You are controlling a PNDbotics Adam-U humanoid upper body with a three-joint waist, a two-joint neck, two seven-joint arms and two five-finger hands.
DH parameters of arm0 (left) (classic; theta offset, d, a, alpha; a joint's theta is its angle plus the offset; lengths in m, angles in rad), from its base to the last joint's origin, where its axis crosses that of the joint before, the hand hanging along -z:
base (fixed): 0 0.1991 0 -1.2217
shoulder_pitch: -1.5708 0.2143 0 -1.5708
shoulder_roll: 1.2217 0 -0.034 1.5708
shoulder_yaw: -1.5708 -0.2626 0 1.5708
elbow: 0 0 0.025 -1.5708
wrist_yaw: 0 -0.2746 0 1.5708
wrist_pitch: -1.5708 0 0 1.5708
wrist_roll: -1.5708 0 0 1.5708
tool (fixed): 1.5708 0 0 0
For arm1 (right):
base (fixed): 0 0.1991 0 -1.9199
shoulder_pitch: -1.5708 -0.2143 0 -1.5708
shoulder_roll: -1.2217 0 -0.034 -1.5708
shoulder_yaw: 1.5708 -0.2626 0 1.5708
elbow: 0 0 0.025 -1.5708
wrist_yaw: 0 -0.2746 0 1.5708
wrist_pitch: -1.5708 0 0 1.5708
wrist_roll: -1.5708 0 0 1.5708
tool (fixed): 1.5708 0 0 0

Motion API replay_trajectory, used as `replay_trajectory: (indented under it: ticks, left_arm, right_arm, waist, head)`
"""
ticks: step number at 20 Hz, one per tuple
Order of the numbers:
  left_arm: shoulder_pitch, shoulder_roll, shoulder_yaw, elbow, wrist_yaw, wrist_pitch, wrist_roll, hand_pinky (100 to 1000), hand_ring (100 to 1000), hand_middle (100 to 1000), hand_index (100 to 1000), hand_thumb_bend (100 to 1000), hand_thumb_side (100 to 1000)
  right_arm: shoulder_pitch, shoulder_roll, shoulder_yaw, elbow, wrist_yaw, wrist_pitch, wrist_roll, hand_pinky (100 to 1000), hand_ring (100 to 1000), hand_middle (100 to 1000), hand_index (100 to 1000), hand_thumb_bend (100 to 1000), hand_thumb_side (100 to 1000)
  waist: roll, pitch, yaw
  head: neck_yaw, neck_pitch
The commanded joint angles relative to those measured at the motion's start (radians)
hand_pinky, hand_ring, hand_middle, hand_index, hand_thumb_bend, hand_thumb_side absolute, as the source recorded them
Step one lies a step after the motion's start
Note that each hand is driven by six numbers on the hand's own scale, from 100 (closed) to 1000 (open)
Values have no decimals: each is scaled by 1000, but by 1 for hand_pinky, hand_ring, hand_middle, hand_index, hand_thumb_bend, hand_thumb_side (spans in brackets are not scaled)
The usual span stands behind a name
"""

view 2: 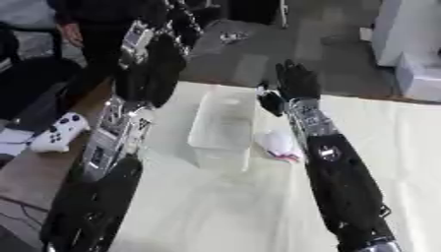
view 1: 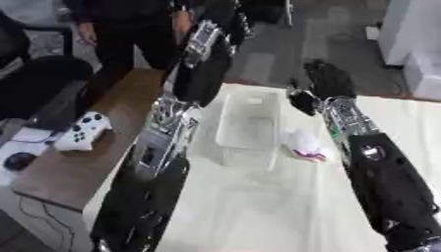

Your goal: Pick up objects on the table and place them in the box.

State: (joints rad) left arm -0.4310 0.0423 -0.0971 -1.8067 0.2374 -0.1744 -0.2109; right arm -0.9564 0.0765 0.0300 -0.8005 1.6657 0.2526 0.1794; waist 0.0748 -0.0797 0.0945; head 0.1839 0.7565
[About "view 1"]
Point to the white game controller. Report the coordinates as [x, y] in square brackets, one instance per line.
[85, 131]

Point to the person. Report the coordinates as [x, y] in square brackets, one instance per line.
[123, 39]

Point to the clear plastic box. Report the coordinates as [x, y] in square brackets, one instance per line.
[248, 128]

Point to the black computer mouse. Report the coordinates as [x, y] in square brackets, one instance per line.
[19, 161]

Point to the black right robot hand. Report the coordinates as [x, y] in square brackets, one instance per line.
[330, 80]

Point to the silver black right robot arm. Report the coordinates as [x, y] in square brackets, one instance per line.
[390, 183]

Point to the white cabinet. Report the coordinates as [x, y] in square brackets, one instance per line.
[418, 46]

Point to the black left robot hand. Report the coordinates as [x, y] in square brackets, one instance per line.
[200, 78]

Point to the white purple soft toy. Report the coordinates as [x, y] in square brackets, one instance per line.
[303, 141]

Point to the black office chair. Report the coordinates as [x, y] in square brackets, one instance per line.
[40, 85]

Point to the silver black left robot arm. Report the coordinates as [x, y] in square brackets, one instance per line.
[155, 154]

